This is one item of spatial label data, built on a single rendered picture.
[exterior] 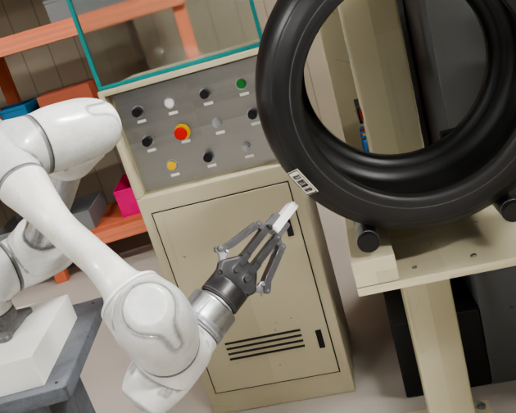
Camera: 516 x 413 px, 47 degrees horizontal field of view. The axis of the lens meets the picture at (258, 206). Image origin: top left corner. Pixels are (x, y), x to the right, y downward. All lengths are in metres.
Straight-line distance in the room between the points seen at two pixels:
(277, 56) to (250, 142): 0.89
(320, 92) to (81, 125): 3.96
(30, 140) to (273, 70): 0.50
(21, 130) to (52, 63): 3.98
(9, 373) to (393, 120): 1.15
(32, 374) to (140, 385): 0.73
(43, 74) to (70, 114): 3.97
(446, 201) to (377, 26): 0.50
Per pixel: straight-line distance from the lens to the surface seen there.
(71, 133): 1.30
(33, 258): 1.77
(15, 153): 1.25
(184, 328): 0.83
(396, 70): 1.50
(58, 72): 5.25
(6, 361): 1.68
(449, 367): 1.84
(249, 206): 1.97
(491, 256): 1.29
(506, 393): 2.22
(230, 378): 2.30
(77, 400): 2.01
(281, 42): 1.09
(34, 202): 1.18
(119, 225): 4.14
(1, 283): 1.80
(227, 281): 1.03
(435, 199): 1.17
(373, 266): 1.23
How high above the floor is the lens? 1.40
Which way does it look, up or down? 18 degrees down
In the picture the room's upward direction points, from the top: 16 degrees counter-clockwise
